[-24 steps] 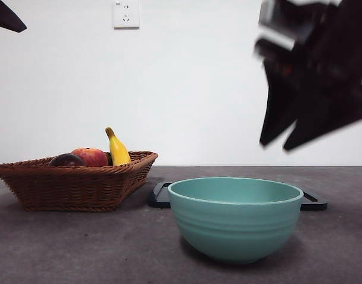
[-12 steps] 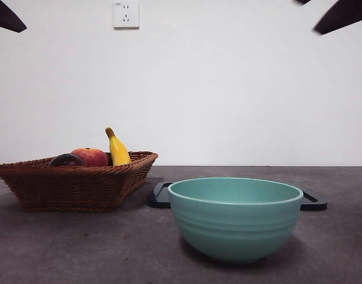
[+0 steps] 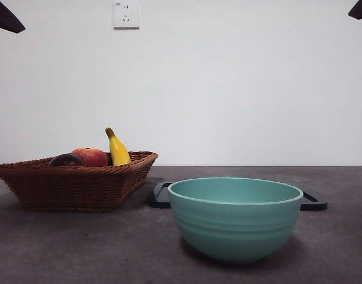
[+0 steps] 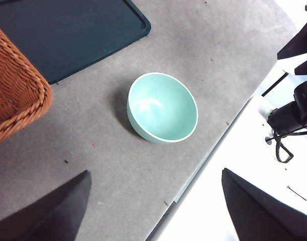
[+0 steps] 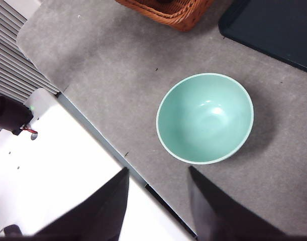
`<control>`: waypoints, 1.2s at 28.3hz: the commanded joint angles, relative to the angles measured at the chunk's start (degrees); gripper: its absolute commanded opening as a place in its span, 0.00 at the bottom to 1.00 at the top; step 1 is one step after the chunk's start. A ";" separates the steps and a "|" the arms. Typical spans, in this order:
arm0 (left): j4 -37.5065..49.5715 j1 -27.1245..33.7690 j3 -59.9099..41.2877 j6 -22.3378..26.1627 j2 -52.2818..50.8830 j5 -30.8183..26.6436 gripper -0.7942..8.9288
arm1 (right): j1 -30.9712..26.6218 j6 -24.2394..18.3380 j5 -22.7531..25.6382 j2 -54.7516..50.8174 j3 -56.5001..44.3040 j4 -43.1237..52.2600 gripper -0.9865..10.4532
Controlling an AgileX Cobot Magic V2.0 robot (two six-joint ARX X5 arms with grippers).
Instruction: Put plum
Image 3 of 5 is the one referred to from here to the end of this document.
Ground dark purple plum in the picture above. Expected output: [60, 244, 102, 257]
[49, 153, 85, 167]

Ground teal ribbed bowl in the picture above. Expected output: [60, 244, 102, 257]
[167, 176, 304, 264]

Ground red orange peach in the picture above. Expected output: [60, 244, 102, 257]
[71, 147, 109, 167]

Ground yellow banana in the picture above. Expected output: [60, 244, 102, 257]
[105, 127, 132, 166]

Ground brown wicker basket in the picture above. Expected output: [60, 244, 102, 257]
[0, 150, 159, 213]

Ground dark rectangular tray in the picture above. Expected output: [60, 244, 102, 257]
[147, 182, 328, 211]

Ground white wall socket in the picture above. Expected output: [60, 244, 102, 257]
[113, 1, 140, 30]

